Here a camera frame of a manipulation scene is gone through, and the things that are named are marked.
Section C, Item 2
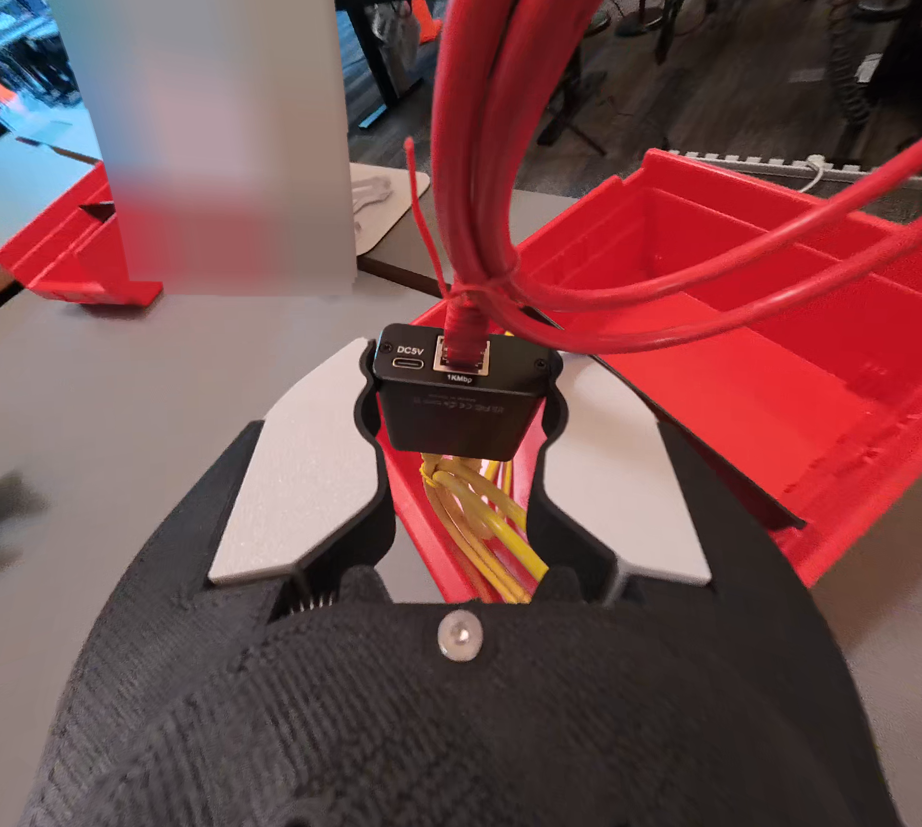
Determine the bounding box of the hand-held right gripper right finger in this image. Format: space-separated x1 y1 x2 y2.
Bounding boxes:
527 353 714 605

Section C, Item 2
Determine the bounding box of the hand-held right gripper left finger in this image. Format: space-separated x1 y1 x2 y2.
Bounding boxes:
207 337 399 589

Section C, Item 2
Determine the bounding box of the yellow ethernet cable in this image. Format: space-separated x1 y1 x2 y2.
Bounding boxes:
419 452 550 605

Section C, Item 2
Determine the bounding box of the black ethernet splitter box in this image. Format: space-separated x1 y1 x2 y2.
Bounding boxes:
373 323 564 462

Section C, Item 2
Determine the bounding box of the red ethernet cable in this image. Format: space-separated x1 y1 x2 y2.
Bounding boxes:
403 0 922 370

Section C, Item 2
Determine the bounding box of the red plastic compartment bin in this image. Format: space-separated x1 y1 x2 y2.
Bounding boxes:
378 148 922 603

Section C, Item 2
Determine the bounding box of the grey mat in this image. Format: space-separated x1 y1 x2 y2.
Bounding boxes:
349 163 432 259

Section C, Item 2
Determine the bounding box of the white metal part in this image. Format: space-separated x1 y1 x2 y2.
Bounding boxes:
352 175 393 216

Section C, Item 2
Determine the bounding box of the white power strip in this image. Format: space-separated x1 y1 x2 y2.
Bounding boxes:
666 150 876 185

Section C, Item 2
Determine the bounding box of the black stool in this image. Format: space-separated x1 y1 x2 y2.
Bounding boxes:
536 42 613 158

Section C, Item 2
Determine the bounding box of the grey bag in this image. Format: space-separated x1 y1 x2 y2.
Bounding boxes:
364 2 422 97

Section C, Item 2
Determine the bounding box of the black coiled cable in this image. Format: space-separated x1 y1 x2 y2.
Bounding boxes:
821 0 876 136

